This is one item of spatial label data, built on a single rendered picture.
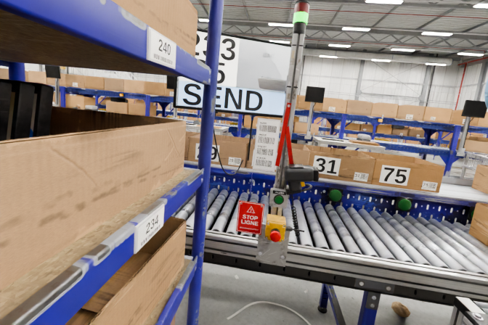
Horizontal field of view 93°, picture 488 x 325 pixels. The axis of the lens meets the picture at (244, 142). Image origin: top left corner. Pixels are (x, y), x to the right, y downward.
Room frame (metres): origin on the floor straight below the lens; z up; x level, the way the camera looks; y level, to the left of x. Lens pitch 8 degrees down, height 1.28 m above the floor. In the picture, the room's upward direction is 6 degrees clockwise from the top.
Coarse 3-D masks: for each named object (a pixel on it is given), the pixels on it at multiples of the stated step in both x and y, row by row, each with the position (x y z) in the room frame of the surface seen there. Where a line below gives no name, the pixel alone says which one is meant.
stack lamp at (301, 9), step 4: (296, 4) 0.87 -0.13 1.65; (300, 4) 0.86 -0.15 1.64; (304, 4) 0.86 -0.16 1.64; (308, 4) 0.86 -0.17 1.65; (296, 8) 0.87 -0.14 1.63; (300, 8) 0.86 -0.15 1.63; (304, 8) 0.86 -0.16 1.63; (308, 8) 0.86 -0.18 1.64; (296, 12) 0.86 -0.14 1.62; (300, 12) 0.86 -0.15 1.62; (304, 12) 0.86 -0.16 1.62; (308, 12) 0.87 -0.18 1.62; (296, 16) 0.86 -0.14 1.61; (300, 16) 0.86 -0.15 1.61; (304, 16) 0.86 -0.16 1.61; (296, 20) 0.86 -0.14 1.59; (300, 20) 0.86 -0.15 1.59; (304, 20) 0.86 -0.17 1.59
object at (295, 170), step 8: (288, 168) 0.80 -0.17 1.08; (296, 168) 0.80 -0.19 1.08; (304, 168) 0.80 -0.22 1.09; (312, 168) 0.80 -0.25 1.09; (288, 176) 0.80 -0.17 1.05; (296, 176) 0.79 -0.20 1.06; (304, 176) 0.79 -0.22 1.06; (312, 176) 0.79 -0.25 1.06; (288, 184) 0.82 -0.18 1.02; (296, 184) 0.81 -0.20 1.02; (304, 184) 0.82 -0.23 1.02; (288, 192) 0.81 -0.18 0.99; (296, 192) 0.80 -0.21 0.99
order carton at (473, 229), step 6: (480, 204) 1.11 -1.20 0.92; (486, 204) 1.13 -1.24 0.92; (474, 210) 1.14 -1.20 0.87; (480, 210) 1.10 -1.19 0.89; (486, 210) 1.07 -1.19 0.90; (474, 216) 1.13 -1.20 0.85; (480, 216) 1.09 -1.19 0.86; (486, 216) 1.06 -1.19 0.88; (474, 222) 1.12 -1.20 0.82; (480, 222) 1.09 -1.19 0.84; (486, 222) 1.05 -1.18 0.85; (474, 228) 1.11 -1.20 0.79; (480, 228) 1.08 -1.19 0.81; (486, 228) 1.05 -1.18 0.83; (474, 234) 1.10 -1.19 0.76; (480, 234) 1.07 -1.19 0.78; (486, 234) 1.04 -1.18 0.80; (480, 240) 1.06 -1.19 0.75; (486, 240) 1.03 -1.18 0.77
